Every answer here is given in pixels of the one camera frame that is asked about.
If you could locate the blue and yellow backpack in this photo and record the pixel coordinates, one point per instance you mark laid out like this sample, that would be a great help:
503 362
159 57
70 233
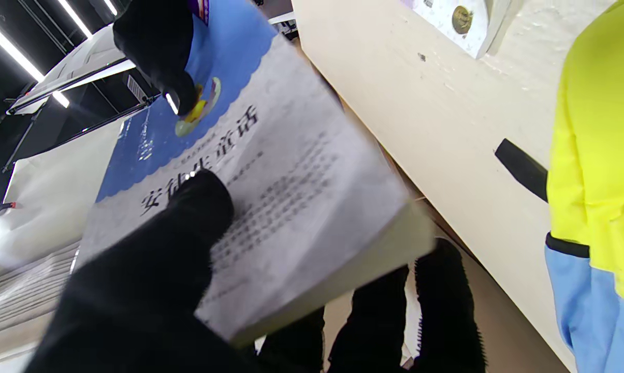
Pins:
601 155

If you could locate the purple cover paperback book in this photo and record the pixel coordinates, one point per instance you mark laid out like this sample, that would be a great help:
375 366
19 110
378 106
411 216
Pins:
467 26

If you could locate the white overhead panel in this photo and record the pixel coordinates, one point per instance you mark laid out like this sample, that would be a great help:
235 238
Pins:
84 67

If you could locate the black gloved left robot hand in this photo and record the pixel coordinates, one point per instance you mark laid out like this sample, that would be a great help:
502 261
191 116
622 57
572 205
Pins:
135 300

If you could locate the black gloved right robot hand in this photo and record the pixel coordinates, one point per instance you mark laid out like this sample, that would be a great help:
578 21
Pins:
156 41

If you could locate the beige pleated curtain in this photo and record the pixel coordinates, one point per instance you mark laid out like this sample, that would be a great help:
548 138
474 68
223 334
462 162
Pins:
16 305

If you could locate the blue cover paperback book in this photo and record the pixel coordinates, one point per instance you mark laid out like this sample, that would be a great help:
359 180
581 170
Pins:
301 181

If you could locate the ceiling tube light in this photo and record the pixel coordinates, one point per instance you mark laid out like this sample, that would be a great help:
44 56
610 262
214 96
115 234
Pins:
60 98
111 7
11 49
75 18

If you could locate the black metal backdrop frame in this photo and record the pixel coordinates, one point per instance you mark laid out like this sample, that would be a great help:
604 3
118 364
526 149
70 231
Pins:
47 119

